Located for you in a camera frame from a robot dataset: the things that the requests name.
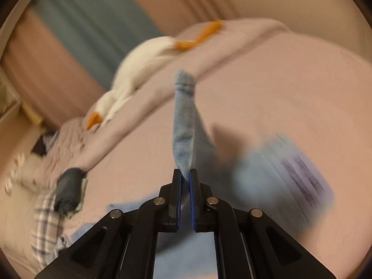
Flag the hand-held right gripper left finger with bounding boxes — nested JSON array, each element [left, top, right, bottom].
[[34, 169, 183, 279]]

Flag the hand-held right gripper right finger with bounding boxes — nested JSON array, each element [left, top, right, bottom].
[[188, 169, 338, 279]]

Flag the light blue jeans pants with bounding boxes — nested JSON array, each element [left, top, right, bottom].
[[70, 69, 335, 279]]

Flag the dark blue folded pants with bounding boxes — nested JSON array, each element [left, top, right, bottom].
[[55, 167, 88, 214]]

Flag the white goose plush toy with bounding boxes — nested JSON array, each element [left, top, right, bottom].
[[86, 20, 224, 130]]

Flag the pink bed sheet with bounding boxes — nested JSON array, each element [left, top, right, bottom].
[[0, 32, 372, 279]]

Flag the plaid cloth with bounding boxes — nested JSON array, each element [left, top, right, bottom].
[[30, 190, 70, 268]]

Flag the pink duvet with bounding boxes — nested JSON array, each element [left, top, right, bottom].
[[29, 17, 291, 188]]

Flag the pink curtain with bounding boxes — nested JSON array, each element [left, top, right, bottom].
[[113, 0, 242, 32], [2, 9, 112, 130]]

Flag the teal curtain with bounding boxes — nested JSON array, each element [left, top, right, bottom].
[[29, 0, 163, 85]]

